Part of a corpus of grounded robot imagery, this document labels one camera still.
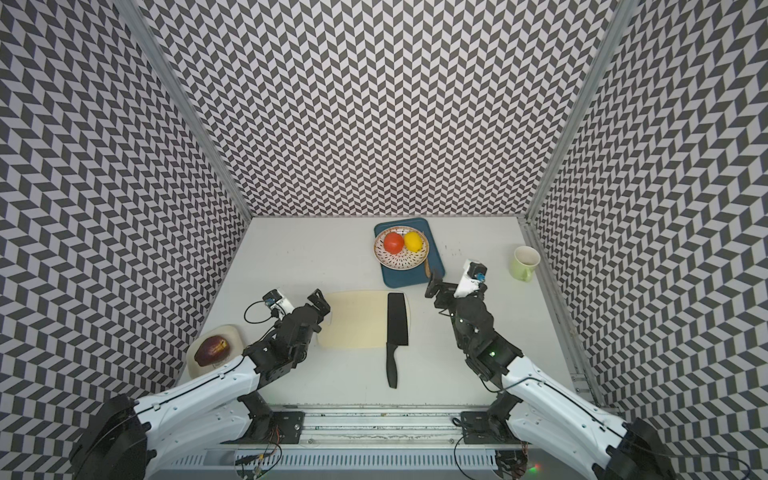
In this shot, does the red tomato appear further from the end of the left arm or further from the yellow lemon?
the end of the left arm

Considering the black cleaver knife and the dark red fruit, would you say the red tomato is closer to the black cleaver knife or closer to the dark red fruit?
the black cleaver knife

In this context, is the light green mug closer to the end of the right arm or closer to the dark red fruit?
the end of the right arm

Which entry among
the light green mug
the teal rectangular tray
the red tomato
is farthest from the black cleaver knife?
the light green mug

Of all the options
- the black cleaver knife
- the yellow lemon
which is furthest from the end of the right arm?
the yellow lemon

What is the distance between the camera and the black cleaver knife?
0.84 metres

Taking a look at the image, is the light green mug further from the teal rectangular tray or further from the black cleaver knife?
the black cleaver knife

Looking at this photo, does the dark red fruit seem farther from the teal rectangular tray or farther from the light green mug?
the light green mug

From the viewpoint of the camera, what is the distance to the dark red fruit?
806 millimetres

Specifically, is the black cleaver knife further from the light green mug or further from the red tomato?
the light green mug

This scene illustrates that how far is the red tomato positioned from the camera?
1.07 m

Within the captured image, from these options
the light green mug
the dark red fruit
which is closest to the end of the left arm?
the dark red fruit
